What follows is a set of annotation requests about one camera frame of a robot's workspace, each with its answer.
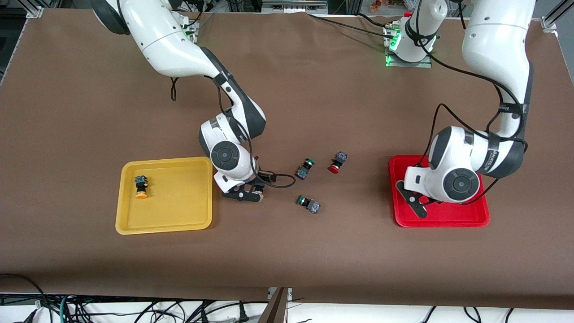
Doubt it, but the black cable on table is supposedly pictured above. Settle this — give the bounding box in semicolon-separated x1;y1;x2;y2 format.
307;13;395;39

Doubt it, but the yellow plastic tray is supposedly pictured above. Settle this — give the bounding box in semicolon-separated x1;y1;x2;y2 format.
115;156;213;236

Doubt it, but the red plastic tray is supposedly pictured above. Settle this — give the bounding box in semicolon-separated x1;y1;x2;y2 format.
388;155;491;228

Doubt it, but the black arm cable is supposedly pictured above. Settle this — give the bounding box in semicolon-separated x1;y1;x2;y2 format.
415;0;530;207
170;11;296;189

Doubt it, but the brown table cover sheet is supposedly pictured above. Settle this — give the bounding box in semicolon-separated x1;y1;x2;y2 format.
0;8;574;310

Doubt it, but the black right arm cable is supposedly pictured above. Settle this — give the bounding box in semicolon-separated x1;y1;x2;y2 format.
170;11;296;189

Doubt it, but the dark brown table leg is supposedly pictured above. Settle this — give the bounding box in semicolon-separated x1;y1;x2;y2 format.
258;287;290;323

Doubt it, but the metal rack equipment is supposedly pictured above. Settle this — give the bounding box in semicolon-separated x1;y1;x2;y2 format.
262;0;328;14

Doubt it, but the red mushroom push button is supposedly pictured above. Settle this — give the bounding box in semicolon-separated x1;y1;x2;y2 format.
327;151;348;175

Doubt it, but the green floor cable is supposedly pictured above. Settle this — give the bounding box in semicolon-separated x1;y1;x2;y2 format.
58;295;72;323

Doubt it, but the green mushroom push button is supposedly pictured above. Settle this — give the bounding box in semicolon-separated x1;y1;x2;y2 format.
296;195;321;214
295;158;315;181

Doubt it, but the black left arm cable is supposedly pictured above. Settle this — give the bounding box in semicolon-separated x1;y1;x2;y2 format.
415;0;530;207

